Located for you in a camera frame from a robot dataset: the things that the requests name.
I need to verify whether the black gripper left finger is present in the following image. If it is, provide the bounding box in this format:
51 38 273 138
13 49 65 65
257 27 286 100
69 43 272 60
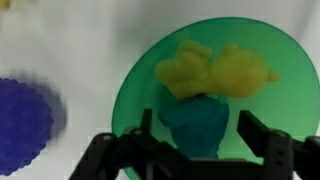
69 108 183 180

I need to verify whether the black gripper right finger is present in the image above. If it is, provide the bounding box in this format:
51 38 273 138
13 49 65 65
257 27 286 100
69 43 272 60
237 110 320 180

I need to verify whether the translucent green plastic bowl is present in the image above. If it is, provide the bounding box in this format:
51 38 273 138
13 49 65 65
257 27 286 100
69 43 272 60
111 17 320 180

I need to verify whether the purple spiky ball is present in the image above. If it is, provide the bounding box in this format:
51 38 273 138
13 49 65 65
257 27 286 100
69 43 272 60
0 77 55 177

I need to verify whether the teal green toy animal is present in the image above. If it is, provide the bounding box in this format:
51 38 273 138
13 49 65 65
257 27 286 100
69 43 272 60
157 94 230 160

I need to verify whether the yellow toy animal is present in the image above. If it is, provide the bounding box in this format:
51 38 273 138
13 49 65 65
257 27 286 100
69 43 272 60
154 40 280 100

